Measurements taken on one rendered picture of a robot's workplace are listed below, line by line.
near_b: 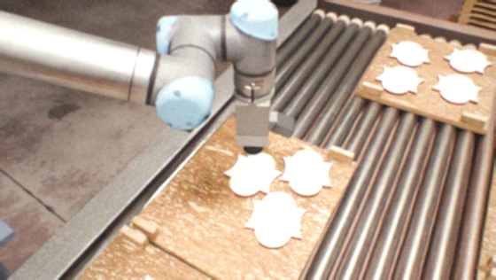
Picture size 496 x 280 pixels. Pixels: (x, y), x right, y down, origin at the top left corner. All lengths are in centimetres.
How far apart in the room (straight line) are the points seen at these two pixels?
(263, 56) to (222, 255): 39
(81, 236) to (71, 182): 141
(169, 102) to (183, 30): 15
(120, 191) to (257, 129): 37
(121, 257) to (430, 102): 89
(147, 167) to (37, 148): 165
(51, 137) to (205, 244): 192
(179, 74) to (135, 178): 47
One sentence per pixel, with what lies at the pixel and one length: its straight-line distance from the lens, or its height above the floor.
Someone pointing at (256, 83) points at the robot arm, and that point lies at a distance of 67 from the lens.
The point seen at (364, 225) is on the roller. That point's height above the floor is 92.
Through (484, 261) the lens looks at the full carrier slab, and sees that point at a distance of 89.
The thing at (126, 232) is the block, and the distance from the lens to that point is 81.
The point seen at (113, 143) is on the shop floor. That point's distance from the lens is 242.
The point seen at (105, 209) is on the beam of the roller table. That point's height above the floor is 92.
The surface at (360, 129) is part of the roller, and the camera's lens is 106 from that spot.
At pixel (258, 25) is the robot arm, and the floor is 133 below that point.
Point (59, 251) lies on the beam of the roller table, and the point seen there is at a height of 91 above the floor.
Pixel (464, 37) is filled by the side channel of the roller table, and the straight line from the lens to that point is 157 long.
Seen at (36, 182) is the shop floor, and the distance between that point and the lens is 237.
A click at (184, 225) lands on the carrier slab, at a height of 94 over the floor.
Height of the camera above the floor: 162
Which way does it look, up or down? 45 degrees down
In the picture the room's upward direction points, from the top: straight up
